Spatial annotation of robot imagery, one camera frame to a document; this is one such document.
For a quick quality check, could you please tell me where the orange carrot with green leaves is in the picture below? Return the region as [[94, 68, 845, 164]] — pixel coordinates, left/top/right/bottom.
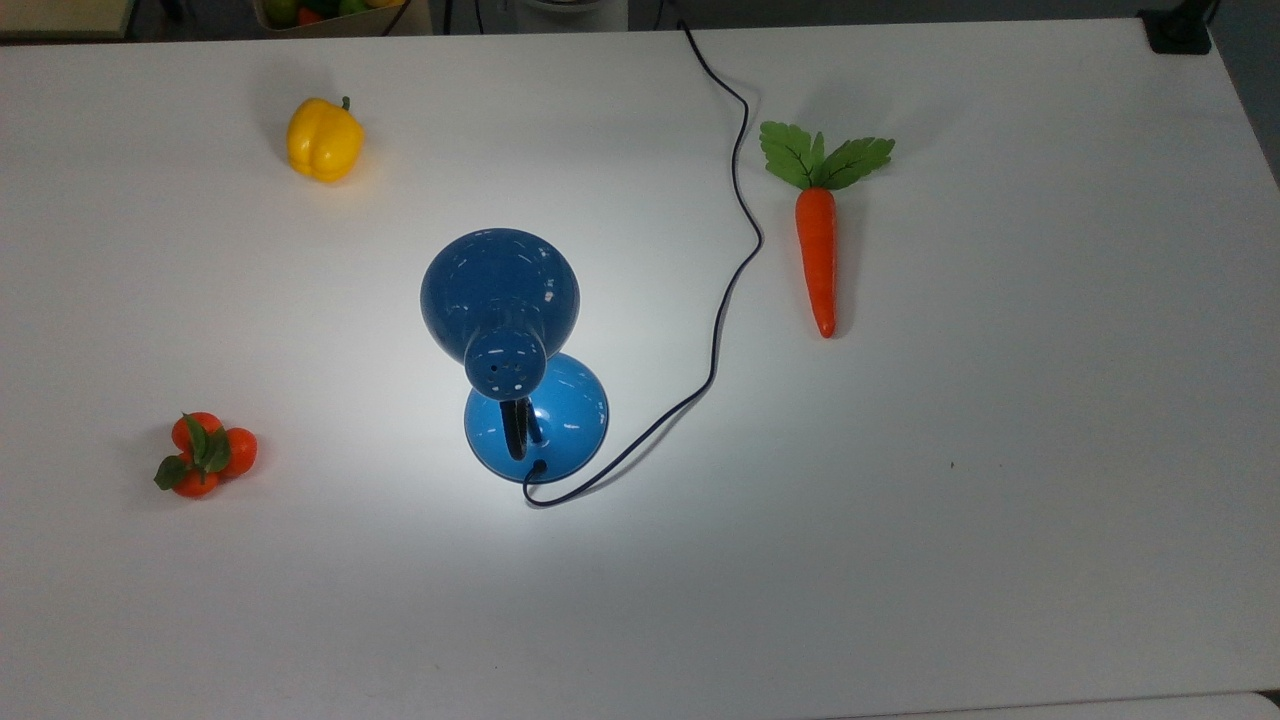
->
[[759, 121, 896, 339]]

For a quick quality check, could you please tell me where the black lamp power cable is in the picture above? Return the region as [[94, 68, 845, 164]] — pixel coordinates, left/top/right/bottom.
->
[[522, 20, 765, 508]]

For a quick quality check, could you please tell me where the yellow bell pepper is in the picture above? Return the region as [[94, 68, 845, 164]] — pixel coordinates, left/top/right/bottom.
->
[[286, 96, 366, 184]]

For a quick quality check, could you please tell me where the blue desk lamp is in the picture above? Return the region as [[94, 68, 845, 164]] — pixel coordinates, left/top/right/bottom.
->
[[420, 228, 610, 483]]

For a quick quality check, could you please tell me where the tan board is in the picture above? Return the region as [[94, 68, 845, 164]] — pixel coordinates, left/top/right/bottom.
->
[[0, 0, 137, 41]]

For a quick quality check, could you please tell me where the black table clamp mount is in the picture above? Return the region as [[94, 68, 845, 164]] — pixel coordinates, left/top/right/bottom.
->
[[1139, 0, 1217, 56]]

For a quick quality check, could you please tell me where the box of toy fruit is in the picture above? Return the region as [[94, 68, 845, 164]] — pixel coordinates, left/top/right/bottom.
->
[[252, 0, 433, 39]]

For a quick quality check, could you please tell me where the red tomato cluster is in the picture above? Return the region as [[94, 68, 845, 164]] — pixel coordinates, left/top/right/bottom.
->
[[153, 411, 259, 499]]

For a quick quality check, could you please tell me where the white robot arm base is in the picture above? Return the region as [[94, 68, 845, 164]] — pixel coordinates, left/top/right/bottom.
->
[[519, 0, 630, 32]]

